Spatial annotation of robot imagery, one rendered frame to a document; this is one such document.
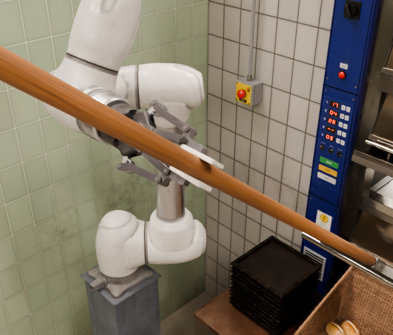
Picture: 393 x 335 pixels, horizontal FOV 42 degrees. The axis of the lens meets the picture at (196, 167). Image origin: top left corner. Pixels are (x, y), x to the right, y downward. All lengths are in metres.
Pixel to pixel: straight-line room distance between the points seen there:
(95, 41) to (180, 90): 0.58
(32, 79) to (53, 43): 1.46
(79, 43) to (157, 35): 1.35
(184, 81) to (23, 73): 0.98
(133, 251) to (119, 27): 1.04
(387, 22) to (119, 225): 1.15
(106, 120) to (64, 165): 1.59
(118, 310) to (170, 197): 0.48
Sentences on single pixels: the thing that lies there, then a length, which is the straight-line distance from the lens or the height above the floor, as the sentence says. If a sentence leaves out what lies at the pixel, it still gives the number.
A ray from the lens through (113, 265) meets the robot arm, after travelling 1.87.
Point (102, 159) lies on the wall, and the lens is 2.29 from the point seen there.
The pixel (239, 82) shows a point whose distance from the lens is 2.31.
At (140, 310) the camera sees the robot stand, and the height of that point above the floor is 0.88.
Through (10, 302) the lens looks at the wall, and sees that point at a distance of 2.41.
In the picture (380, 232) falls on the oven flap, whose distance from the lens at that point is 2.25.
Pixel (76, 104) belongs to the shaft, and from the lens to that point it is 0.58.
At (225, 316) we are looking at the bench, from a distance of 2.42.
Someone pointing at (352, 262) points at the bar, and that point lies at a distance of 1.86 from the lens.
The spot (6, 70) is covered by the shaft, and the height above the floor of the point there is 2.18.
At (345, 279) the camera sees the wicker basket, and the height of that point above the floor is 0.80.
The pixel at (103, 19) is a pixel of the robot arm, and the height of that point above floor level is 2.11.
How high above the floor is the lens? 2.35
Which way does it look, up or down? 31 degrees down
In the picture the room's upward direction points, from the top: straight up
